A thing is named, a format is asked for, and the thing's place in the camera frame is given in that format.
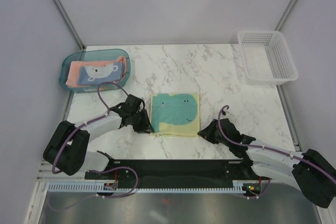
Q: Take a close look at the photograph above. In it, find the teal cloth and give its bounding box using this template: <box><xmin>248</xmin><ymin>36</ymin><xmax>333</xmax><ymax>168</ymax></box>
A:
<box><xmin>151</xmin><ymin>93</ymin><xmax>198</xmax><ymax>132</ymax></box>

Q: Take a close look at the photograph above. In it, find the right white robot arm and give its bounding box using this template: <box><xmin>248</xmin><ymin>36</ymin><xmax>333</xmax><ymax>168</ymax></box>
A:
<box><xmin>198</xmin><ymin>119</ymin><xmax>335</xmax><ymax>208</ymax></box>

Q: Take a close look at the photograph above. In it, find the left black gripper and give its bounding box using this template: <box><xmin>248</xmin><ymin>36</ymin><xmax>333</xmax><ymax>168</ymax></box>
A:
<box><xmin>130</xmin><ymin>109</ymin><xmax>154</xmax><ymax>134</ymax></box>

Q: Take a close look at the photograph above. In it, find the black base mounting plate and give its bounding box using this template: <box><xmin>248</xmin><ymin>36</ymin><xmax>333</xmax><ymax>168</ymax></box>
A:
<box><xmin>83</xmin><ymin>158</ymin><xmax>271</xmax><ymax>189</ymax></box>

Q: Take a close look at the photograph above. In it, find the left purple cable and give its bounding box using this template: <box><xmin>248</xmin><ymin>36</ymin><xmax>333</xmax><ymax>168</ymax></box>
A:
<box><xmin>48</xmin><ymin>82</ymin><xmax>139</xmax><ymax>212</ymax></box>

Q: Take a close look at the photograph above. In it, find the blue cloth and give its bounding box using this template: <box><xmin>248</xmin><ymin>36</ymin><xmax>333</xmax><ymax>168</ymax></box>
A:
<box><xmin>77</xmin><ymin>62</ymin><xmax>124</xmax><ymax>86</ymax></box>

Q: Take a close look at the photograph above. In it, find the right aluminium corner post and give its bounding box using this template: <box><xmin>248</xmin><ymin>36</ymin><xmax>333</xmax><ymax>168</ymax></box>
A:
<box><xmin>272</xmin><ymin>0</ymin><xmax>314</xmax><ymax>32</ymax></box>

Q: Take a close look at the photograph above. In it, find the pink towel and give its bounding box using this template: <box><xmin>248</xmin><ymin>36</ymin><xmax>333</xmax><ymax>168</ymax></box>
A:
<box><xmin>65</xmin><ymin>56</ymin><xmax>127</xmax><ymax>88</ymax></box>

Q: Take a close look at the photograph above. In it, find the aluminium extrusion rail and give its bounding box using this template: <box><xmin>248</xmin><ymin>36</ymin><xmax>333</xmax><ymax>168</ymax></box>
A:
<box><xmin>36</xmin><ymin>159</ymin><xmax>323</xmax><ymax>183</ymax></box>

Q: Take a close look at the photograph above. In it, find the teal transparent plastic bin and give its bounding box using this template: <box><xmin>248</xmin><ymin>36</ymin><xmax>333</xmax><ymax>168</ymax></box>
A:
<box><xmin>59</xmin><ymin>49</ymin><xmax>131</xmax><ymax>93</ymax></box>

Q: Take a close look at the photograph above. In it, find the aluminium corner post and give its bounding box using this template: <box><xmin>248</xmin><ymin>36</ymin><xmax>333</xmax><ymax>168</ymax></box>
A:
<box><xmin>52</xmin><ymin>0</ymin><xmax>86</xmax><ymax>51</ymax></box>
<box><xmin>272</xmin><ymin>0</ymin><xmax>314</xmax><ymax>32</ymax></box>

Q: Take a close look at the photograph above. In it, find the white slotted cable duct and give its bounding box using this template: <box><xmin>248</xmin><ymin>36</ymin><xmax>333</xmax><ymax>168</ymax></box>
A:
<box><xmin>47</xmin><ymin>182</ymin><xmax>247</xmax><ymax>194</ymax></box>

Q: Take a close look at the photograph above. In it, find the yellow cloth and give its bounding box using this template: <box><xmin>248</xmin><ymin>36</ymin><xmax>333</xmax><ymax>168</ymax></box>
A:
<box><xmin>149</xmin><ymin>92</ymin><xmax>202</xmax><ymax>137</ymax></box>

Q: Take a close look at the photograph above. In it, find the left aluminium corner post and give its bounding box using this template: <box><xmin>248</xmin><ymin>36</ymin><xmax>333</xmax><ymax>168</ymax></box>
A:
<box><xmin>52</xmin><ymin>0</ymin><xmax>86</xmax><ymax>51</ymax></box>

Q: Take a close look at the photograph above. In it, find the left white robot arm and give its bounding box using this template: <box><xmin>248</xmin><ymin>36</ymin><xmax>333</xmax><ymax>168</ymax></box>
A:
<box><xmin>43</xmin><ymin>94</ymin><xmax>154</xmax><ymax>176</ymax></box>

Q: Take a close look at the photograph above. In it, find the white perforated plastic basket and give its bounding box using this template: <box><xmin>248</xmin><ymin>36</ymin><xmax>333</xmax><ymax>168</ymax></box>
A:
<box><xmin>237</xmin><ymin>30</ymin><xmax>299</xmax><ymax>86</ymax></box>

